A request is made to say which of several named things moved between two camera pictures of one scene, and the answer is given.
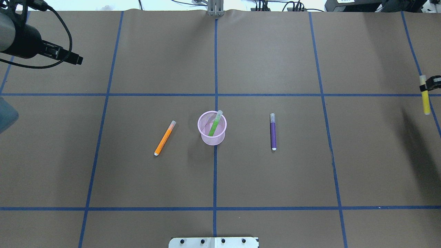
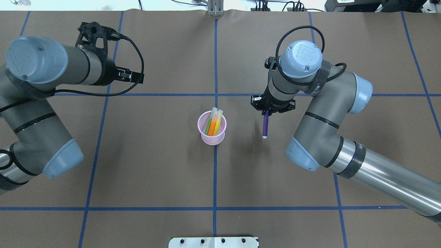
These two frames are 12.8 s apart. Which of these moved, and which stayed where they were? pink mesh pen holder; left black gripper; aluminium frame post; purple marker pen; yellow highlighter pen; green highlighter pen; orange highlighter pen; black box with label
Moved: purple marker pen; yellow highlighter pen; orange highlighter pen; green highlighter pen; left black gripper
Stayed: pink mesh pen holder; black box with label; aluminium frame post
